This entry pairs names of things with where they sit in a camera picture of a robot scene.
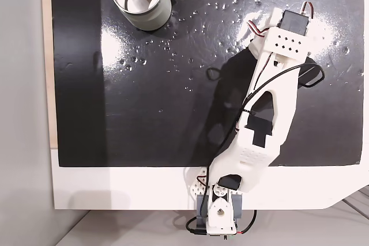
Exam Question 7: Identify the pale green steel-lined mug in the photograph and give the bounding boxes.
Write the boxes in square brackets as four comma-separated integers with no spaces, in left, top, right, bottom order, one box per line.
[109,0,184,32]

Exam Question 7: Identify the black glossy table mat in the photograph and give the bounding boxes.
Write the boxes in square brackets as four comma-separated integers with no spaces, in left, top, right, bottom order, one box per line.
[50,0,364,168]

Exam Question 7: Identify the red white black servo wire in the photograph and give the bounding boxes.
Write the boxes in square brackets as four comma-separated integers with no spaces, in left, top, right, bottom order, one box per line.
[247,20,272,39]
[299,1,315,18]

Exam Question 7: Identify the black camera cable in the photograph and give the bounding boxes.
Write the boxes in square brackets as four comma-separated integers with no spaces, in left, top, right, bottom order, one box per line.
[198,63,325,218]

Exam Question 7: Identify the black power cable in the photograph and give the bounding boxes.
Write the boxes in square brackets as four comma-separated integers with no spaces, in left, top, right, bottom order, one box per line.
[186,209,258,237]

